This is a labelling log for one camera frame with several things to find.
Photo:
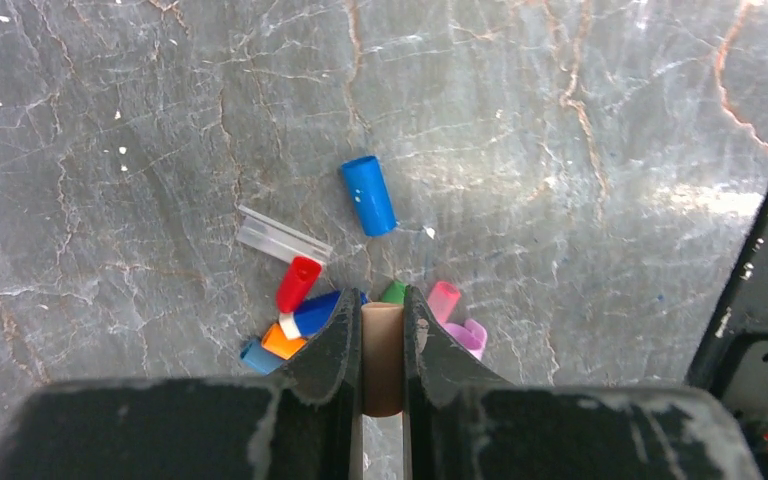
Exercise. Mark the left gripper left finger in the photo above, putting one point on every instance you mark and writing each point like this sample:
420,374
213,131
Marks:
302,421

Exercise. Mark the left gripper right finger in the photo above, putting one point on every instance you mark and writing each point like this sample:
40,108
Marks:
463,421

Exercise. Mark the pink highlighter cap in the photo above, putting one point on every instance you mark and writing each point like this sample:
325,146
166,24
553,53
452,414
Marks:
471,335

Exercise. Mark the orange marker cap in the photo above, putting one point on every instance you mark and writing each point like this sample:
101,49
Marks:
275,341

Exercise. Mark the blue whiteboard marker cap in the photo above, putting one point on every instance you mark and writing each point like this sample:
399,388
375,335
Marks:
310,316

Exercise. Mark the small pink pen cap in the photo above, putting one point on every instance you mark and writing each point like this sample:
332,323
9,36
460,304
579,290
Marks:
442,300

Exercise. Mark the peach marker cap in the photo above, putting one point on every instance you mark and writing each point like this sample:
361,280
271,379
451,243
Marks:
382,359

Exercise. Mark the green marker cap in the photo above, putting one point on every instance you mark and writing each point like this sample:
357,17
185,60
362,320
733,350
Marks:
394,293

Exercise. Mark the red marker cap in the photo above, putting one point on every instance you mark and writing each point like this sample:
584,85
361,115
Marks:
299,278

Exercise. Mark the clear pen cap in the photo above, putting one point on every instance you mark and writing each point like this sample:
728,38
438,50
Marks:
279,240

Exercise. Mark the large blue marker cap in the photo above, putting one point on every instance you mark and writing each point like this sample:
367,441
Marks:
369,195

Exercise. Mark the teal marker cap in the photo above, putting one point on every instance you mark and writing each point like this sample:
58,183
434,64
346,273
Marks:
259,359

